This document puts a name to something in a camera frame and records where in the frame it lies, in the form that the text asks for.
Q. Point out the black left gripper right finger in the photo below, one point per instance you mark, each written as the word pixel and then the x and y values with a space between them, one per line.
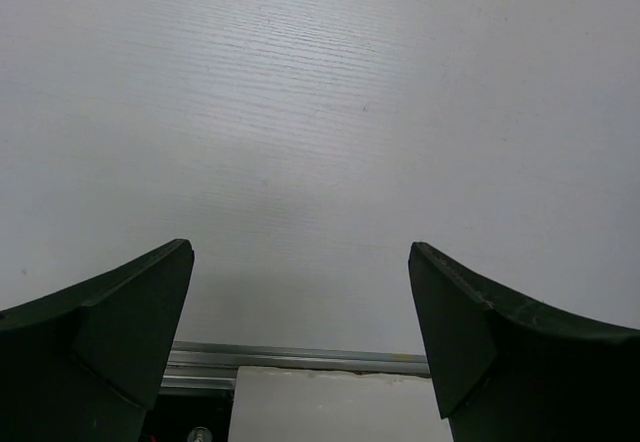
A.
pixel 506 367

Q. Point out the aluminium table edge rail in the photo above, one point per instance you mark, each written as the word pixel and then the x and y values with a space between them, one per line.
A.
pixel 194 369

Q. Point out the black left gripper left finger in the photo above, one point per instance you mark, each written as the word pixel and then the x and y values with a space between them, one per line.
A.
pixel 86 363

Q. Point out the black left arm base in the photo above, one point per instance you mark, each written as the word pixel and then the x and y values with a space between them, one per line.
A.
pixel 175 416

